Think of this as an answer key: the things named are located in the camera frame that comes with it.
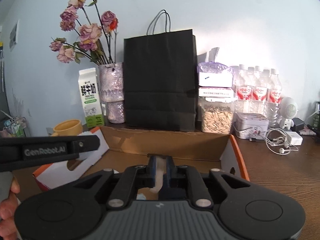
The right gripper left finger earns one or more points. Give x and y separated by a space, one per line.
130 181

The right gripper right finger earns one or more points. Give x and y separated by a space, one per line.
185 183

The person's left hand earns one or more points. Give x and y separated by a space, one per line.
8 229

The red cardboard box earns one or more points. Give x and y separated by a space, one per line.
121 148

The yellow ceramic mug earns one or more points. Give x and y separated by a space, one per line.
68 128

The clear jar of seeds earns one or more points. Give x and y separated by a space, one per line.
217 114

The floral tin box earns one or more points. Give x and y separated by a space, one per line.
250 126

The white pink flat box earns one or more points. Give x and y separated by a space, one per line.
216 92

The purple glitter vase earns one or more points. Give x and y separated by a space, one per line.
111 91

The white milk carton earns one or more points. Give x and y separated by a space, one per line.
90 98

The black paper shopping bag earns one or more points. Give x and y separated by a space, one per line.
160 79

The purple tissue pack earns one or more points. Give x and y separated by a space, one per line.
214 74

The water bottle red label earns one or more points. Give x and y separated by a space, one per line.
260 90
243 90
273 99

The white square charger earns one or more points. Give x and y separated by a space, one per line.
294 138

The black power adapter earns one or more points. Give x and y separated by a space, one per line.
298 125

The white robot figurine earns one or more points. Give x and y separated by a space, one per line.
288 110

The dried pink rose bouquet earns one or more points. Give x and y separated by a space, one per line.
97 34

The white wired earphones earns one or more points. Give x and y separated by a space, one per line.
279 145

